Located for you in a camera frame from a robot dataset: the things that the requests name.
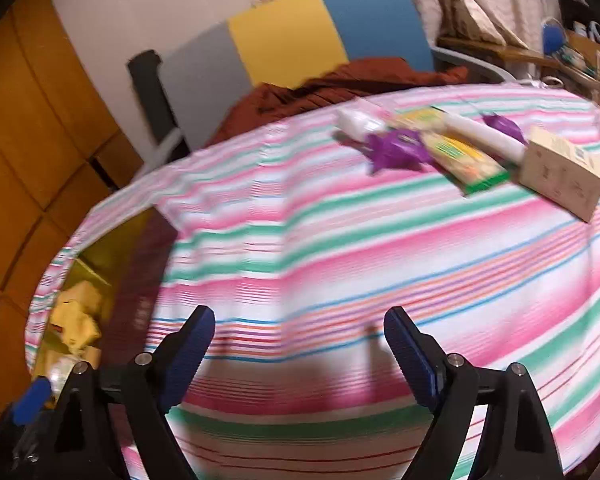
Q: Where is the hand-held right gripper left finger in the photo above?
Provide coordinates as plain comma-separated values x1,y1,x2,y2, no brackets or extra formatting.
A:
35,305,217,480

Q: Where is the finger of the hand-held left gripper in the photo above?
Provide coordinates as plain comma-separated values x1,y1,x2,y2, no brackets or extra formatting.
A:
0,377,56,438

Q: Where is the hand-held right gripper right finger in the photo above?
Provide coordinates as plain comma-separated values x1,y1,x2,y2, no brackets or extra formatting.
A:
383,306,566,480

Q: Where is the yellow snack packet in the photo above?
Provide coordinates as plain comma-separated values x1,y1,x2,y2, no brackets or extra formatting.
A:
392,106,448,133
50,301,102,354
62,280,106,313

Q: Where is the green-edged noodle packet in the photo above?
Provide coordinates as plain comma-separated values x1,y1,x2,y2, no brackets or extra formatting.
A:
420,132,512,197

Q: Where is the large purple packet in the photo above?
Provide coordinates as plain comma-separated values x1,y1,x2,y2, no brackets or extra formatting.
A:
362,129,433,176

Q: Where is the long white tube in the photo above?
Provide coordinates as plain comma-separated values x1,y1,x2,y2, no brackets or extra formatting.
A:
442,112,527,167

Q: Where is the beige carton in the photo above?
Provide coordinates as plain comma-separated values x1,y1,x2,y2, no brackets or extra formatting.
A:
519,126,600,224

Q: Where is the pale pink roll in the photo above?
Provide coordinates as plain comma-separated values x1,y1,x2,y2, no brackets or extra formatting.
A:
336,105,387,142

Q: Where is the small purple packet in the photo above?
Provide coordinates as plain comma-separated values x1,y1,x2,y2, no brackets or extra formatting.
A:
481,114,527,145

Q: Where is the pink green striped tablecloth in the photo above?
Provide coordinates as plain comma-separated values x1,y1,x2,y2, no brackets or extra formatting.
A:
25,82,600,480

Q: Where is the orange wooden wardrobe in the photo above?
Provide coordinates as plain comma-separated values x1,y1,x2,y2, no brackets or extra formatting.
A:
0,0,146,411

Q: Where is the maroon jacket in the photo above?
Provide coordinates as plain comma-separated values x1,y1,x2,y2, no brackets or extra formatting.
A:
207,57,468,148

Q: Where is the wooden side table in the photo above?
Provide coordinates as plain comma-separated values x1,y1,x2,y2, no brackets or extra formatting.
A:
437,35,600,93

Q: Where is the grey yellow blue chair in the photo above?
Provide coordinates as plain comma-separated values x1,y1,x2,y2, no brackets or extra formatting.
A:
127,0,516,171

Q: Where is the brown cardboard box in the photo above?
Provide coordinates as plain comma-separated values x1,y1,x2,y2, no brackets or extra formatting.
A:
565,30,600,81

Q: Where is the white cable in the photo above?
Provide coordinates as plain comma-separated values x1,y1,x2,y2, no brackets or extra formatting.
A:
517,76,566,89

